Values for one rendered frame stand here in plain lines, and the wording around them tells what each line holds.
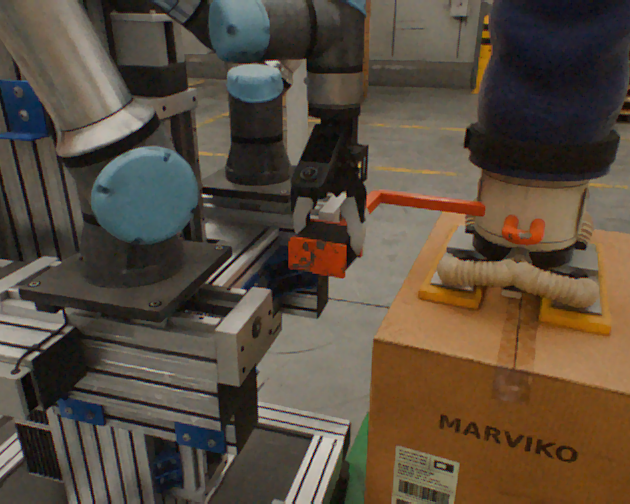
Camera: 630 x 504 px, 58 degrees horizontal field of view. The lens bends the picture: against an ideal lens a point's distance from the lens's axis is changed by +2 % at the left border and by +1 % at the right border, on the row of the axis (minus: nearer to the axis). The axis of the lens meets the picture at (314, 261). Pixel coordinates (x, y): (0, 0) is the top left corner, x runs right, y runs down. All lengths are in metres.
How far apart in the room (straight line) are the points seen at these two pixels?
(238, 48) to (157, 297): 0.34
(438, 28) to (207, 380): 9.78
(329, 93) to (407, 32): 9.73
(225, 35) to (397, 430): 0.63
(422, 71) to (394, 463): 9.57
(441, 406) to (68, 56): 0.67
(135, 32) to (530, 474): 0.92
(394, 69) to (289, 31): 9.71
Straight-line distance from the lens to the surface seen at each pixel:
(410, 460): 0.97
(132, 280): 0.82
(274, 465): 1.69
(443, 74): 10.30
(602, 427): 0.88
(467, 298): 0.94
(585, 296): 0.91
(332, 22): 0.73
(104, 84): 0.64
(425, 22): 10.42
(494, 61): 0.96
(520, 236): 0.90
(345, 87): 0.74
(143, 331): 0.85
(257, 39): 0.69
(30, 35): 0.63
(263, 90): 1.20
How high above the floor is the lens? 1.40
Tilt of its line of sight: 25 degrees down
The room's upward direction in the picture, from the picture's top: straight up
